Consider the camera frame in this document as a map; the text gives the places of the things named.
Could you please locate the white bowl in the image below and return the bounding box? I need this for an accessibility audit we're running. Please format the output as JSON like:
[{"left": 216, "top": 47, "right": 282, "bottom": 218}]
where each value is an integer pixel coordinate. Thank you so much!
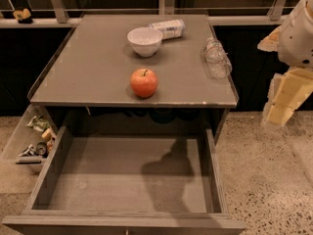
[{"left": 127, "top": 27, "right": 162, "bottom": 57}]

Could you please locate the yellow black object on ledge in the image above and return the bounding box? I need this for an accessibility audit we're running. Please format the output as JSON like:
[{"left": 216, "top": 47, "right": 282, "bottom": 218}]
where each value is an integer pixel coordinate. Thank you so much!
[{"left": 13, "top": 8, "right": 32, "bottom": 24}]

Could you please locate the red apple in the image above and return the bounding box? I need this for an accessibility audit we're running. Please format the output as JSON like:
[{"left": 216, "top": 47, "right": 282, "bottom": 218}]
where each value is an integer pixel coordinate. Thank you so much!
[{"left": 130, "top": 69, "right": 158, "bottom": 98}]

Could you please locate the grey cabinet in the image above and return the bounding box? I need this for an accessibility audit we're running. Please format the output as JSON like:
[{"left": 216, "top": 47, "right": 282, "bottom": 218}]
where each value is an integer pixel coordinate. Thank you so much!
[{"left": 26, "top": 14, "right": 240, "bottom": 139}]

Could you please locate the metal window railing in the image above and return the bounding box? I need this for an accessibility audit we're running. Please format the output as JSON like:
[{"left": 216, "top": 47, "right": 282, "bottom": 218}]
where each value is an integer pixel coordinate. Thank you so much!
[{"left": 0, "top": 0, "right": 299, "bottom": 25}]

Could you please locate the green crumpled wrapper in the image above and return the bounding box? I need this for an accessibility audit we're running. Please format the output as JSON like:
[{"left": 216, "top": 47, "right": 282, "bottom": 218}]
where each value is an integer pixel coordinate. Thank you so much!
[{"left": 26, "top": 116, "right": 50, "bottom": 132}]

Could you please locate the white snack package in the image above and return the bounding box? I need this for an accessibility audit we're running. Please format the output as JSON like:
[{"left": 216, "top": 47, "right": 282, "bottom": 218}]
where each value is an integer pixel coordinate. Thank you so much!
[{"left": 149, "top": 20, "right": 185, "bottom": 40}]

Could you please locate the clear plastic bottle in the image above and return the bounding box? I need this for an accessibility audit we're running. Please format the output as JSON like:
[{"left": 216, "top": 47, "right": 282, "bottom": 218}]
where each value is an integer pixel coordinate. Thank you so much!
[{"left": 204, "top": 37, "right": 232, "bottom": 79}]

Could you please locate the clear plastic trash bin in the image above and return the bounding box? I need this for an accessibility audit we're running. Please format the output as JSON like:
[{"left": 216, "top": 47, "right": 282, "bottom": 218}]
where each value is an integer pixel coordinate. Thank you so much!
[{"left": 2, "top": 105, "right": 58, "bottom": 174}]

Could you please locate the grey open drawer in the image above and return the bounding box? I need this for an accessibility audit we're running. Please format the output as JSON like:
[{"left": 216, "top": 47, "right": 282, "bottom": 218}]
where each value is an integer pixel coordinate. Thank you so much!
[{"left": 3, "top": 128, "right": 246, "bottom": 235}]

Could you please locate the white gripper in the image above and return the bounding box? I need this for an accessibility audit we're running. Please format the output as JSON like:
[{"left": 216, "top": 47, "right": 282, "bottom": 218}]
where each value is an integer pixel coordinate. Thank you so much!
[{"left": 257, "top": 0, "right": 313, "bottom": 127}]

